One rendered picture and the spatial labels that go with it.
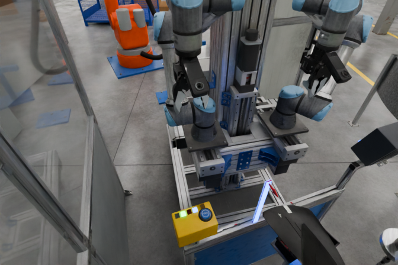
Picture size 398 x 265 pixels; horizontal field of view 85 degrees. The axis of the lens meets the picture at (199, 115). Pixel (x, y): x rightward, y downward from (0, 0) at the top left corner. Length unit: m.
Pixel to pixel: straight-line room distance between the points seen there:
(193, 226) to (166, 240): 1.16
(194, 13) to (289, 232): 0.70
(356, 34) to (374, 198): 1.83
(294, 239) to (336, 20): 0.69
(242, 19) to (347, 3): 0.47
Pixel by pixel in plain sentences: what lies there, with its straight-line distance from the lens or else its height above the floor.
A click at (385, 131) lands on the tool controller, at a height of 1.25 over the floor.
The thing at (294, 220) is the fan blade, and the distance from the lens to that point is 0.87.
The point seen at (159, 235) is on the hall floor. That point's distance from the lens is 2.08.
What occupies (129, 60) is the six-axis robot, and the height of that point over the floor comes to 0.20.
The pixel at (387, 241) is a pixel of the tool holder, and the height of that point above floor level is 1.47.
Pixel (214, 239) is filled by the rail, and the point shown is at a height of 0.85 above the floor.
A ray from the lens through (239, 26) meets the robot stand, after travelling 1.16.
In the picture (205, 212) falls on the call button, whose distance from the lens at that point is 0.93.
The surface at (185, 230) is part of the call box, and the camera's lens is 0.91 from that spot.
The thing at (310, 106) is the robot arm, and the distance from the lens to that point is 1.26.
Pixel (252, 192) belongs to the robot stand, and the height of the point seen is 0.21.
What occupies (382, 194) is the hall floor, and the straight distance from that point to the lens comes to 2.84.
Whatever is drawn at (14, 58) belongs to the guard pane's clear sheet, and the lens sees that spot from 0.84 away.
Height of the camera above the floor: 1.91
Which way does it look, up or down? 39 degrees down
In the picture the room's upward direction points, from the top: straight up
